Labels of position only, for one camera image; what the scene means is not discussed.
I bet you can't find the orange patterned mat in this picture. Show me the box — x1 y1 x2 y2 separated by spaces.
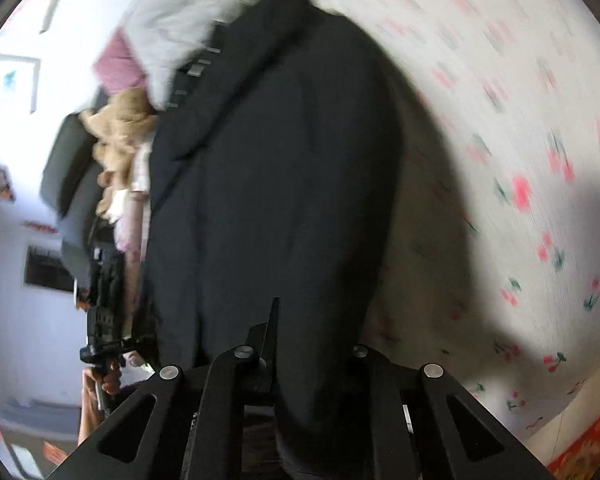
550 395 600 480

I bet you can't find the dark grey padded headboard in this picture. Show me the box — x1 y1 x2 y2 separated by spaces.
40 87 111 281

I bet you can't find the person's left hand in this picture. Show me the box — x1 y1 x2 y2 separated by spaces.
87 352 136 398

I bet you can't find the person's left forearm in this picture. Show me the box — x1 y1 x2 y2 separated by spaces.
77 370 103 446

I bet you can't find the purple quilt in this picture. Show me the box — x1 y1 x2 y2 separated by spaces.
94 30 148 93

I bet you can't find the black coat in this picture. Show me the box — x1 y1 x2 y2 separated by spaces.
140 0 406 480

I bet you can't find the grey duvet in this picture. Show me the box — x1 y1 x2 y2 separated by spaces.
125 0 301 111

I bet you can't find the beige quilted garment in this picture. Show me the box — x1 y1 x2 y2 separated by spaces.
79 89 158 221

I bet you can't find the framed picture with teal print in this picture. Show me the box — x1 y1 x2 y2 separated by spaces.
0 57 41 113

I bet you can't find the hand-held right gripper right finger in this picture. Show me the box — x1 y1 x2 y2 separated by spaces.
350 344 558 480

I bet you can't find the colourful wall sticker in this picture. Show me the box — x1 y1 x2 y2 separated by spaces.
0 162 16 203

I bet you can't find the white and pink garment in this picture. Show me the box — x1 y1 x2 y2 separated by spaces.
115 145 153 261

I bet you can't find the black wall panel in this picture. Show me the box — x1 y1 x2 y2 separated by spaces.
25 245 78 293

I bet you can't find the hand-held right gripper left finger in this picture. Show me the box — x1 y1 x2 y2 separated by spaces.
45 297 281 480

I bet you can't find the cherry-print bed sheet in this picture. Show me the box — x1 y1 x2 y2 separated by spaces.
290 0 600 431

